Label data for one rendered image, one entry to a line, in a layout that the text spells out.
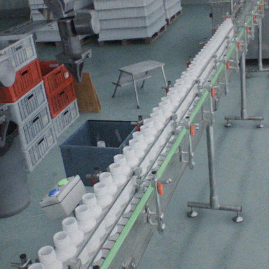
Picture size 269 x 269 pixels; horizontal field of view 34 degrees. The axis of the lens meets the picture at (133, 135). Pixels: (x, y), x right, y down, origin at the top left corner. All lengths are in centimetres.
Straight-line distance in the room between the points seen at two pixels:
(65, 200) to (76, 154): 74
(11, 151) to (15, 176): 21
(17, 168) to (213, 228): 147
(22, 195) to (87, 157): 146
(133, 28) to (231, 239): 572
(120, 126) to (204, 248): 100
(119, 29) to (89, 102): 327
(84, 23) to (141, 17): 662
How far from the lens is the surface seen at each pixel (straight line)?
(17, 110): 384
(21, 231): 330
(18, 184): 340
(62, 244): 111
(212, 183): 292
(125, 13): 807
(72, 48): 140
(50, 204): 138
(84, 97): 509
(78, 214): 119
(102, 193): 128
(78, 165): 212
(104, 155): 203
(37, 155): 416
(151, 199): 157
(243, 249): 283
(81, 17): 137
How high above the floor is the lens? 181
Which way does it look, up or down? 24 degrees down
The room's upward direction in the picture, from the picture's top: 8 degrees counter-clockwise
